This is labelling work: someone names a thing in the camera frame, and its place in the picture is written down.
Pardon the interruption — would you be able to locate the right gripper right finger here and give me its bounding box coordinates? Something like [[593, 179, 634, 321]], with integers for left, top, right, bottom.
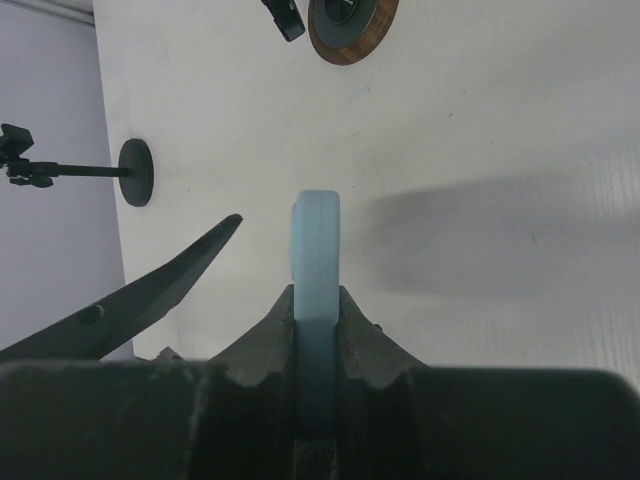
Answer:
[[336, 287, 426, 430]]

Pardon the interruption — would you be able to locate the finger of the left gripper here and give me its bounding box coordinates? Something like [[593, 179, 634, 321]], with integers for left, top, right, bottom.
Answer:
[[1, 214, 243, 361]]

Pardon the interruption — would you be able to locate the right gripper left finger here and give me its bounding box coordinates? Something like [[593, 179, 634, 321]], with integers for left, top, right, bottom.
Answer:
[[211, 285, 295, 430]]

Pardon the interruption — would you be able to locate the light blue phone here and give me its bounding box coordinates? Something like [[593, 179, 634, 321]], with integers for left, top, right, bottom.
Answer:
[[290, 190, 341, 438]]

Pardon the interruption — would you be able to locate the black round-base phone stand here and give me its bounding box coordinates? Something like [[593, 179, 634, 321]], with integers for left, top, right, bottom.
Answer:
[[1, 124, 154, 208]]

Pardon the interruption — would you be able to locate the black phone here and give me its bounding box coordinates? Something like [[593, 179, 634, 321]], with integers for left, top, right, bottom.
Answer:
[[262, 0, 306, 42]]

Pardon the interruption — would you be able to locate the brown-base phone stand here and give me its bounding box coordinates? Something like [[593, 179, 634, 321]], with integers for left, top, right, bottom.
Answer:
[[308, 0, 399, 66]]

